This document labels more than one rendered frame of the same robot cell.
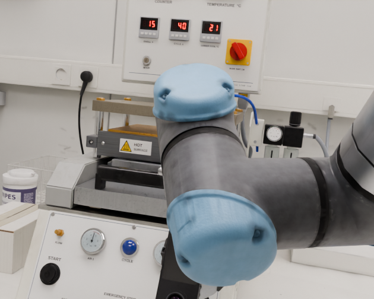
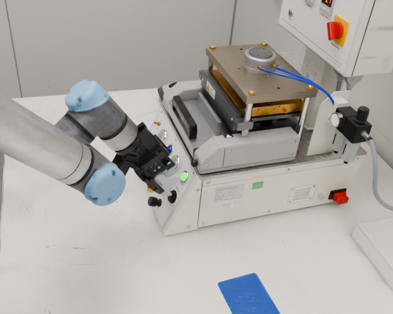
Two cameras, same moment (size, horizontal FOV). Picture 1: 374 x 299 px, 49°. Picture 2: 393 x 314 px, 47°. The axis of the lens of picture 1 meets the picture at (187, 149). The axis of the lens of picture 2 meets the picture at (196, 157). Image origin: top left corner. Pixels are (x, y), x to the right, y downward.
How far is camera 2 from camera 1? 91 cm
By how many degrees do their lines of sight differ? 59
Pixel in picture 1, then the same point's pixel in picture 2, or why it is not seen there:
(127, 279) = not seen: hidden behind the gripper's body
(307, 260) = (360, 242)
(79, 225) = (164, 124)
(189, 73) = (81, 86)
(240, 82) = (335, 60)
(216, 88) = (74, 99)
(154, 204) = (183, 133)
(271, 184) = not seen: hidden behind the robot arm
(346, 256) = (383, 262)
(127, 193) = (178, 119)
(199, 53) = (318, 20)
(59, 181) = (168, 95)
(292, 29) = not seen: outside the picture
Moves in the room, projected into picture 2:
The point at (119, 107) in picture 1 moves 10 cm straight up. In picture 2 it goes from (213, 58) to (216, 20)
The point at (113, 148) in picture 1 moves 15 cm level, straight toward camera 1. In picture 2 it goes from (205, 85) to (159, 99)
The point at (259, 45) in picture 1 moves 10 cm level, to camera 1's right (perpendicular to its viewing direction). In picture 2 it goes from (352, 30) to (389, 48)
